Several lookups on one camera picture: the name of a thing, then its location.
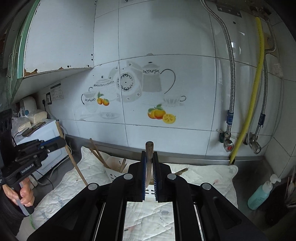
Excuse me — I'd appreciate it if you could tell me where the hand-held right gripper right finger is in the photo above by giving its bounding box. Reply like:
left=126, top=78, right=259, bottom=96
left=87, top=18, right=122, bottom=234
left=153, top=151, right=266, bottom=241

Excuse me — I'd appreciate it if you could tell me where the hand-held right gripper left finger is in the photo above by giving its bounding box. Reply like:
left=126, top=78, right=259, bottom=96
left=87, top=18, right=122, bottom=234
left=26, top=150, right=148, bottom=241

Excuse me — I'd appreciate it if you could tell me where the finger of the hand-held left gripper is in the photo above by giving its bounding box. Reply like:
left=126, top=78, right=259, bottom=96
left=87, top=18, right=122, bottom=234
left=43, top=138, right=66, bottom=154

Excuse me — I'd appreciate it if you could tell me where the long brown wooden chopstick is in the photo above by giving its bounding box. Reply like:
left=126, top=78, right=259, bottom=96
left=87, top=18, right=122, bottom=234
left=55, top=119, right=89, bottom=186
left=145, top=141, right=155, bottom=188

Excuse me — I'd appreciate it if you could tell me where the white plastic utensil holder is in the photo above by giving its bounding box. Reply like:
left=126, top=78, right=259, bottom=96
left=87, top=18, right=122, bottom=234
left=104, top=156, right=160, bottom=202

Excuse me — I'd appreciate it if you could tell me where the pile of wooden chopsticks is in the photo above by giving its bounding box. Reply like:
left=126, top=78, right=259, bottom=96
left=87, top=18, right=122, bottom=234
left=89, top=138, right=189, bottom=176

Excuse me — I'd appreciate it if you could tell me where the person's left hand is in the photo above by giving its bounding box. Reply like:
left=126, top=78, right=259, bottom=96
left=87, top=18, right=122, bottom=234
left=3, top=177, right=34, bottom=207

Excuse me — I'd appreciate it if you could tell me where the white countertop appliance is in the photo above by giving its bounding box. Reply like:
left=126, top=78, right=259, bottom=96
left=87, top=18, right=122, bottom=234
left=14, top=119, right=71, bottom=176

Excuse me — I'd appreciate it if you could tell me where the black smartphone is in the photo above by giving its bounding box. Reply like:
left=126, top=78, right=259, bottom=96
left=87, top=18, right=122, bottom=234
left=22, top=122, right=46, bottom=137

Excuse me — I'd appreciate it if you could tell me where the white packet in plastic bag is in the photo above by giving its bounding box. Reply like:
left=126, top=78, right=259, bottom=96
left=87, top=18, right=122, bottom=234
left=26, top=111, right=48, bottom=124

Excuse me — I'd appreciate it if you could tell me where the white round appliance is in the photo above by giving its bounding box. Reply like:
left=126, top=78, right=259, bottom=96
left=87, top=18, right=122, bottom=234
left=20, top=96, right=38, bottom=116

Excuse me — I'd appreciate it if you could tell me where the white quilted mat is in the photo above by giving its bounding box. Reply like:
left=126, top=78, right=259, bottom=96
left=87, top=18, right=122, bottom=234
left=30, top=146, right=238, bottom=241

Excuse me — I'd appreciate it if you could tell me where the teal soap pump bottle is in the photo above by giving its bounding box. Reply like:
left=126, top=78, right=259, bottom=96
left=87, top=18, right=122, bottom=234
left=247, top=174, right=281, bottom=210

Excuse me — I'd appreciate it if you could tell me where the metal water valve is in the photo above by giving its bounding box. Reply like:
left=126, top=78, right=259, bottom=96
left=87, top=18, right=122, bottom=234
left=246, top=133, right=262, bottom=154

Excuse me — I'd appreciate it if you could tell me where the black utensil cup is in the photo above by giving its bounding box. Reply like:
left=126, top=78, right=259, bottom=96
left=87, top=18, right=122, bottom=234
left=264, top=183, right=296, bottom=227

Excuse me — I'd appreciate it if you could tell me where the printed wall label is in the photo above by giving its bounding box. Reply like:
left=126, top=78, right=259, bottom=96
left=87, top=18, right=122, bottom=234
left=50, top=82, right=64, bottom=101

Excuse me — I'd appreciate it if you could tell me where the red-handled water valve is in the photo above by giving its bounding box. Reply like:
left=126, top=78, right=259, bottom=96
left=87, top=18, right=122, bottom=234
left=217, top=130, right=235, bottom=152

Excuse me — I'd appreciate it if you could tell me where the green wall cabinet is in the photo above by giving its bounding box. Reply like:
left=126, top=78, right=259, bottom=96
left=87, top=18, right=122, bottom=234
left=0, top=0, right=96, bottom=105

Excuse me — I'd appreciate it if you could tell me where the braided metal hose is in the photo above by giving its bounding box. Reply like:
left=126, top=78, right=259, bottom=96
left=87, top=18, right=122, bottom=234
left=200, top=0, right=235, bottom=139
left=252, top=19, right=277, bottom=139

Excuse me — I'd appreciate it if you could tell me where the yellow gas hose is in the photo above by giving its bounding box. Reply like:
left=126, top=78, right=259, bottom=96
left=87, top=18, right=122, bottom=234
left=229, top=16, right=265, bottom=164

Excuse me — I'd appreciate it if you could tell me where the small white wall sticker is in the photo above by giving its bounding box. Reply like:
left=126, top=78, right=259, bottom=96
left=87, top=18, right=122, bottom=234
left=273, top=64, right=284, bottom=77

